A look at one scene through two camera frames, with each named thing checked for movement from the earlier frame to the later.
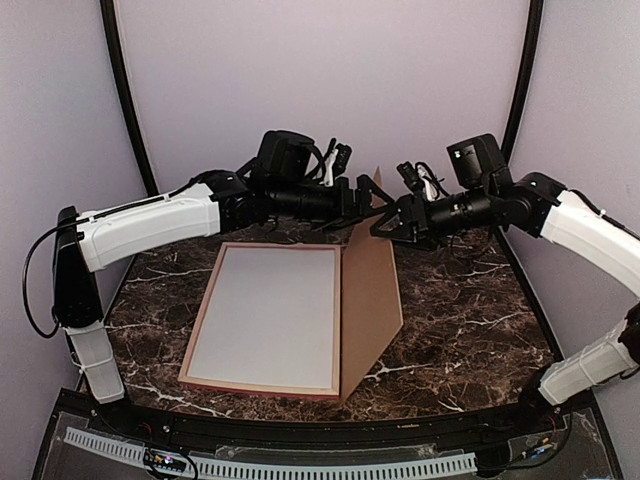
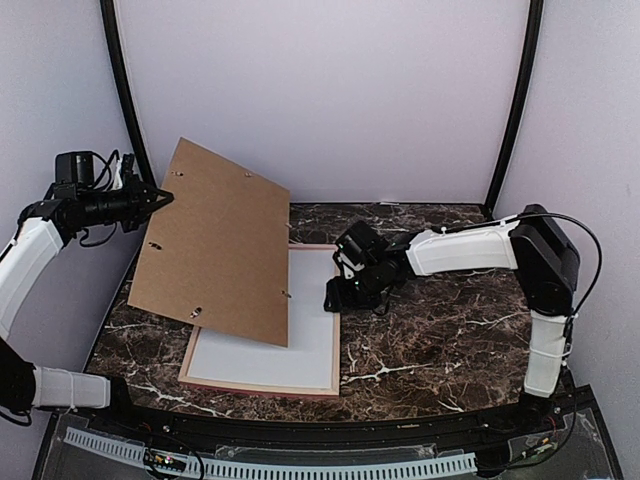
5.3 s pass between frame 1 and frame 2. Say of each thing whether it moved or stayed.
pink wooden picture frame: stayed
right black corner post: stayed
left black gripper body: moved
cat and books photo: stayed
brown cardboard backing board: moved
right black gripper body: moved
